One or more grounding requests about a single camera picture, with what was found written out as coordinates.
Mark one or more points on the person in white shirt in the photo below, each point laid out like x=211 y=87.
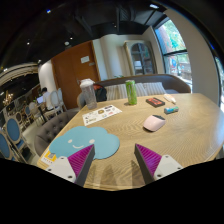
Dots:
x=46 y=99

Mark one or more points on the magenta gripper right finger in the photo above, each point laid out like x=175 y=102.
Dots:
x=153 y=165

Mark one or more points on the white folded object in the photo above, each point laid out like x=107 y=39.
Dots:
x=169 y=98

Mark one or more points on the yellow white card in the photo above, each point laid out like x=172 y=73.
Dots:
x=48 y=157

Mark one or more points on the clear plastic water bottle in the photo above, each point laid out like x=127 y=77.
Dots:
x=88 y=93

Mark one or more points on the blue round-back chair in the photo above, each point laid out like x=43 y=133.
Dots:
x=14 y=134

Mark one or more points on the black backpack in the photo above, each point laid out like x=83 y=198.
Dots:
x=100 y=93

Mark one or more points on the green drink can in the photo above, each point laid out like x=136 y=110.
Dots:
x=131 y=92

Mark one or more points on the striped cushion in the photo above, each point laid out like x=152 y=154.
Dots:
x=142 y=89

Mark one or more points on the blue cloud mouse pad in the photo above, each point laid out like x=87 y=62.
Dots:
x=78 y=138

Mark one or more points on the small teal eraser box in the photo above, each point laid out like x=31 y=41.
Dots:
x=171 y=110

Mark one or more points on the black red small box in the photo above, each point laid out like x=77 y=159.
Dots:
x=155 y=102

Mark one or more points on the orange wooden door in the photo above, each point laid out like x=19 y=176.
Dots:
x=70 y=67

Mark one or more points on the white sticker sheet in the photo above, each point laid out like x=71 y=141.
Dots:
x=100 y=114

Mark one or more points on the brown curved sofa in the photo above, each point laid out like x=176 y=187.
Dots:
x=171 y=84

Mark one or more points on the grey tufted chair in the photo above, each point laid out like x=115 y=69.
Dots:
x=46 y=133

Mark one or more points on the pink computer mouse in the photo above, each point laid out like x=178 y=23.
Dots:
x=154 y=123

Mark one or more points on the large window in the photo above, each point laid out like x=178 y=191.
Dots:
x=174 y=51

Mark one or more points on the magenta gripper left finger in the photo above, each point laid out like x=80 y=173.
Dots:
x=75 y=167

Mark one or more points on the arched wooden cabinet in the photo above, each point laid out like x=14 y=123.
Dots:
x=140 y=57

